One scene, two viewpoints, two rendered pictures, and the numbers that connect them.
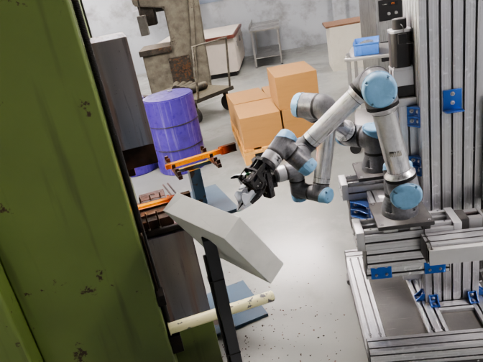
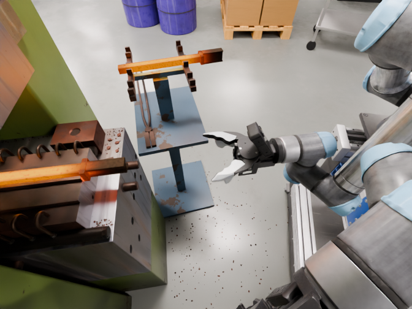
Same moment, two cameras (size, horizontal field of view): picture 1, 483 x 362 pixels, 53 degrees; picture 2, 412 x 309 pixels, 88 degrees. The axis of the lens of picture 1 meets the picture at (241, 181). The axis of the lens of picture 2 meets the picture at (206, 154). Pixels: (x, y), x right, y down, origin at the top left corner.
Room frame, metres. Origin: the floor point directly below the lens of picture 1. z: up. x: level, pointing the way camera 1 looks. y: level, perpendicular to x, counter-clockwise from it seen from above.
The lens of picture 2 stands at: (1.66, 0.02, 1.44)
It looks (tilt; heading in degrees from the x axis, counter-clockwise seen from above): 53 degrees down; 3
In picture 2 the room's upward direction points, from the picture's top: straight up
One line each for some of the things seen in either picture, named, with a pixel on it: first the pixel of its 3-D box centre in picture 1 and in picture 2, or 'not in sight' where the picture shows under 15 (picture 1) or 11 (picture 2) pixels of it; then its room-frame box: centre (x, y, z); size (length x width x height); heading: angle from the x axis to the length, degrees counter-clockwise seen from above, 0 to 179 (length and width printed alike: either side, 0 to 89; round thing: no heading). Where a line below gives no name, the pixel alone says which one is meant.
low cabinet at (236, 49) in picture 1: (202, 53); not in sight; (11.08, 0.34, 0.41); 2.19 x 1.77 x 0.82; 172
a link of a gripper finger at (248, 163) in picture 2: not in sight; (243, 162); (1.98, -0.06, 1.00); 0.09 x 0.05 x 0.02; 138
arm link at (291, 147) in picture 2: (279, 173); (284, 148); (2.04, -0.18, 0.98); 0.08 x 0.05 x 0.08; 12
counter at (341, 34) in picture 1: (389, 36); not in sight; (8.81, -3.13, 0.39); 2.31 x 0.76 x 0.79; 82
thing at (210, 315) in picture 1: (222, 312); not in sight; (1.59, 0.17, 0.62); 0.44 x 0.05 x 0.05; 102
